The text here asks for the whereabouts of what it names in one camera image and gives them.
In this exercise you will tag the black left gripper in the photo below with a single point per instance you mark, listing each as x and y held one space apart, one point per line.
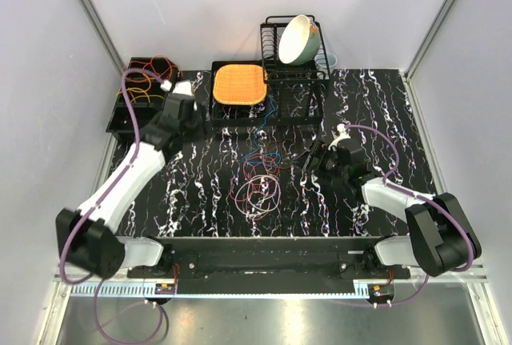
201 120

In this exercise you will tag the black flat tray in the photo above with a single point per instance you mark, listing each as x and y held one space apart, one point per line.
293 103

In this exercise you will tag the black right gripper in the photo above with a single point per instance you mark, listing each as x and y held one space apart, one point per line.
321 150

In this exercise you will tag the black compartment bin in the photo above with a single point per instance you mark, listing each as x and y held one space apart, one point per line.
145 95

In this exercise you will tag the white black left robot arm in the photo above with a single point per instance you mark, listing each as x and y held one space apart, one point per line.
86 236

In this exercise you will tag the black wire dish rack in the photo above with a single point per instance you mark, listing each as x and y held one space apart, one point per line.
274 70

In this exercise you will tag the grey cable duct strip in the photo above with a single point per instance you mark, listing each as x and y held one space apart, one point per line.
253 286

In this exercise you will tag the light blue cup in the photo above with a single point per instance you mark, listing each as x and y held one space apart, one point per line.
326 61

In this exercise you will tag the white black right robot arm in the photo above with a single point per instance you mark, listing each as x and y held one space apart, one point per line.
440 237

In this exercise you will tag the white ceramic bowl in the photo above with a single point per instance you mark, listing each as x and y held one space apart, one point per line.
300 41

